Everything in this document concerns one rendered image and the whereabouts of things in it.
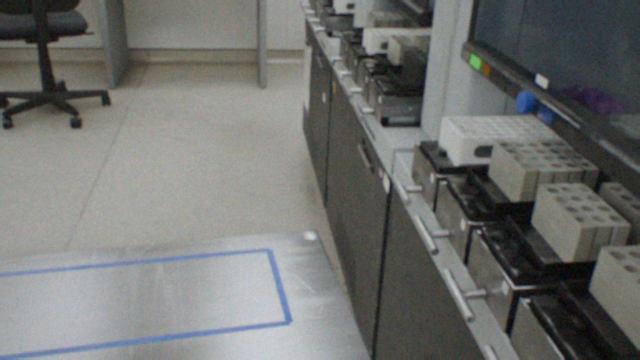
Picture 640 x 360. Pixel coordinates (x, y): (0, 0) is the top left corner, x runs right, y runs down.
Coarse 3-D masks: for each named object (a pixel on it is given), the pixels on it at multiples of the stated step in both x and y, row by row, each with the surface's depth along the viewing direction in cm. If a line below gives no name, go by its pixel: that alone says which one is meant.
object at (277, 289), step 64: (64, 256) 72; (128, 256) 72; (192, 256) 73; (256, 256) 73; (320, 256) 74; (0, 320) 61; (64, 320) 62; (128, 320) 62; (192, 320) 62; (256, 320) 63; (320, 320) 63
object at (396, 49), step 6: (390, 36) 156; (396, 36) 156; (390, 42) 156; (396, 42) 150; (402, 42) 150; (390, 48) 156; (396, 48) 150; (402, 48) 147; (390, 54) 156; (396, 54) 151; (402, 54) 148; (390, 60) 156; (396, 60) 151; (402, 60) 149
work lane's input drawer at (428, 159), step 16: (416, 144) 111; (432, 144) 108; (416, 160) 110; (432, 160) 103; (448, 160) 102; (416, 176) 110; (432, 176) 101; (448, 176) 99; (464, 176) 100; (400, 192) 105; (416, 192) 107; (432, 192) 101; (432, 208) 102
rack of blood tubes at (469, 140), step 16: (448, 128) 104; (464, 128) 103; (480, 128) 104; (496, 128) 103; (512, 128) 104; (528, 128) 104; (544, 128) 105; (448, 144) 104; (464, 144) 99; (480, 144) 100; (464, 160) 101; (480, 160) 101
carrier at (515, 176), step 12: (504, 144) 94; (492, 156) 95; (504, 156) 91; (516, 156) 89; (492, 168) 95; (504, 168) 91; (516, 168) 87; (528, 168) 85; (504, 180) 91; (516, 180) 87; (528, 180) 85; (504, 192) 91; (516, 192) 87; (528, 192) 86
